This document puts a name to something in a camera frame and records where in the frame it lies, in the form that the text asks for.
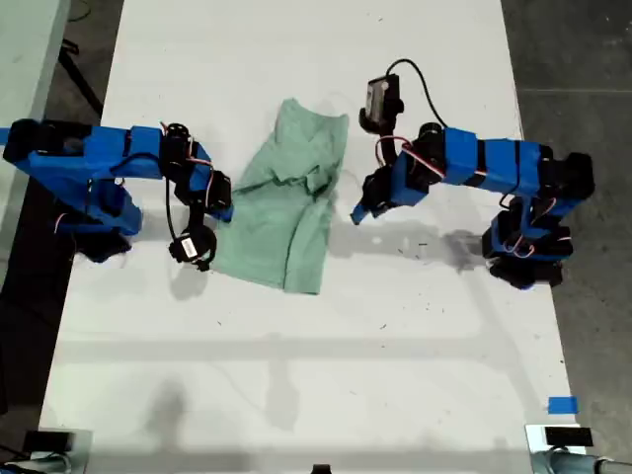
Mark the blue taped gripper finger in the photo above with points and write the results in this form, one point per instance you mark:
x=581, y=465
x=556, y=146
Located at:
x=228, y=214
x=379, y=212
x=217, y=215
x=361, y=211

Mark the pale green t-shirt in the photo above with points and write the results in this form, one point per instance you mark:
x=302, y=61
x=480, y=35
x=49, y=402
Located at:
x=276, y=222

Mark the blue and black robot arm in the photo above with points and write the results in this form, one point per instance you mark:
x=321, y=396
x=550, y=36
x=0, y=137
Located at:
x=113, y=158
x=498, y=163

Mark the black stand leg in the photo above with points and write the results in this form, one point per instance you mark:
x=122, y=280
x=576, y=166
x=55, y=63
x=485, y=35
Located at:
x=79, y=76

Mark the pale side table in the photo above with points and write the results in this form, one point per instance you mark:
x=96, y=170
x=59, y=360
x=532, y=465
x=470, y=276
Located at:
x=24, y=59

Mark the blue tape strip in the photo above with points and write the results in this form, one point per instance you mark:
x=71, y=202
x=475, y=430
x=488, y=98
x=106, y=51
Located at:
x=563, y=405

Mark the white plate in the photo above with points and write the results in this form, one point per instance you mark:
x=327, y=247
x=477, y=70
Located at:
x=535, y=437

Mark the small black box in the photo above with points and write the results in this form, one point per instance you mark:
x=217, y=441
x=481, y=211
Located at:
x=47, y=440
x=568, y=437

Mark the black camera mount stalk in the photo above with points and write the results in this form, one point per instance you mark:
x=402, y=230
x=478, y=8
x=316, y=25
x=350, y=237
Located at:
x=207, y=247
x=377, y=129

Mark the black camera box white label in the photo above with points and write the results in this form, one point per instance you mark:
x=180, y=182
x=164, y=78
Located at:
x=185, y=248

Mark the black and grey camera box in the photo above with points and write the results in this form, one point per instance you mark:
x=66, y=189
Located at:
x=381, y=99

